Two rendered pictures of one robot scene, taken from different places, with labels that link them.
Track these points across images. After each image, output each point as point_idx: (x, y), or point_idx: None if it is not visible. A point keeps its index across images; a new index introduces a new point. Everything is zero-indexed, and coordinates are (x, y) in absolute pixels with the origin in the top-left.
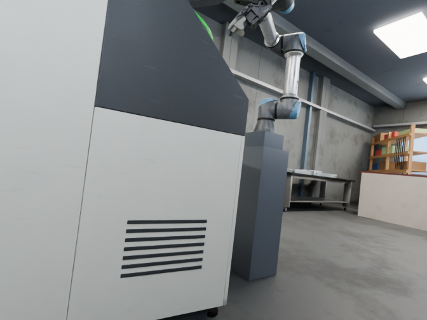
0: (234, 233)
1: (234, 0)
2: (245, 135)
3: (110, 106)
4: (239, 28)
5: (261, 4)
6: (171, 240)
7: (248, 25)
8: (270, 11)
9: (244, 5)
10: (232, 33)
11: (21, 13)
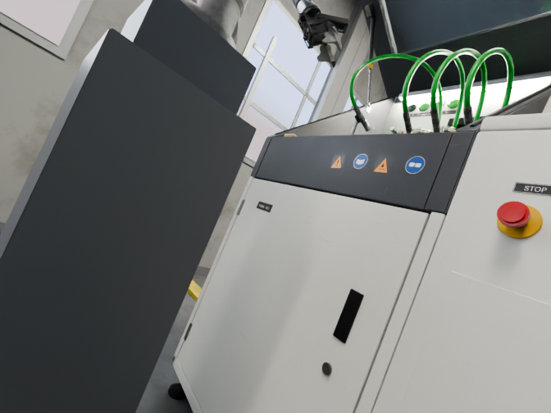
0: (205, 281)
1: (343, 31)
2: (251, 79)
3: None
4: (321, 61)
5: (313, 16)
6: None
7: (321, 34)
8: (299, 19)
9: (334, 23)
10: (337, 47)
11: None
